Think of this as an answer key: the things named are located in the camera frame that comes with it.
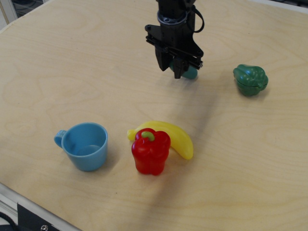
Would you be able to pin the yellow toy banana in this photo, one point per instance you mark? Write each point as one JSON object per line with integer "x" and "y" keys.
{"x": 180, "y": 140}

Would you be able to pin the aluminium table frame rail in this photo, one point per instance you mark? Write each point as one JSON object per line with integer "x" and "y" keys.
{"x": 9, "y": 214}

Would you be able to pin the black corner bracket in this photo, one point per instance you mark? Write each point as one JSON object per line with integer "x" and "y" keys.
{"x": 35, "y": 219}

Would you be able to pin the red toy bell pepper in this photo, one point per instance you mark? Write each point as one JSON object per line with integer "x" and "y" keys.
{"x": 150, "y": 151}

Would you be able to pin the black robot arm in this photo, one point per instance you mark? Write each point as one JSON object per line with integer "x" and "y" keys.
{"x": 176, "y": 9}

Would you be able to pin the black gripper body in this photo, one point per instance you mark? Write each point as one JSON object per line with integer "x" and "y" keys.
{"x": 177, "y": 35}

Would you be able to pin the green toy bell pepper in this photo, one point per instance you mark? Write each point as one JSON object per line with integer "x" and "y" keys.
{"x": 250, "y": 80}

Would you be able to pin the dark green toy cucumber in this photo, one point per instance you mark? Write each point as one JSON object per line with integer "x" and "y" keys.
{"x": 191, "y": 74}

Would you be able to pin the light blue ceramic cup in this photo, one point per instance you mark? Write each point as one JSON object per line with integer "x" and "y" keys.
{"x": 86, "y": 145}

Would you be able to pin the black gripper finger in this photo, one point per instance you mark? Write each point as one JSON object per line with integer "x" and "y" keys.
{"x": 163, "y": 57}
{"x": 180, "y": 67}

